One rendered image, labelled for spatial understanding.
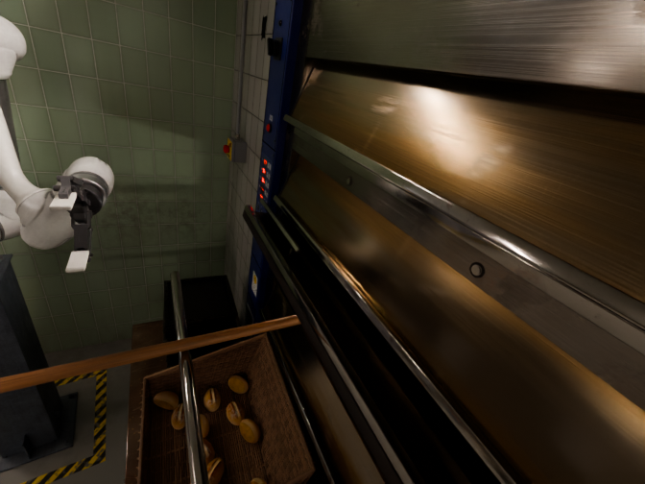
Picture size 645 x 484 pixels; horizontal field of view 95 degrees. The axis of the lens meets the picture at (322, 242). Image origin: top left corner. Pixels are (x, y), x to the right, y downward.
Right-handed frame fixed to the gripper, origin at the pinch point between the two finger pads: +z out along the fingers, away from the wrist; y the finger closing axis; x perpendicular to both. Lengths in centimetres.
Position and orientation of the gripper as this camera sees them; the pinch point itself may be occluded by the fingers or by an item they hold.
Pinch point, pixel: (69, 238)
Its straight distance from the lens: 75.2
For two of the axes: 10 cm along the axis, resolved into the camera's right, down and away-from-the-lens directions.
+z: 4.5, 5.1, -7.4
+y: -2.0, 8.6, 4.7
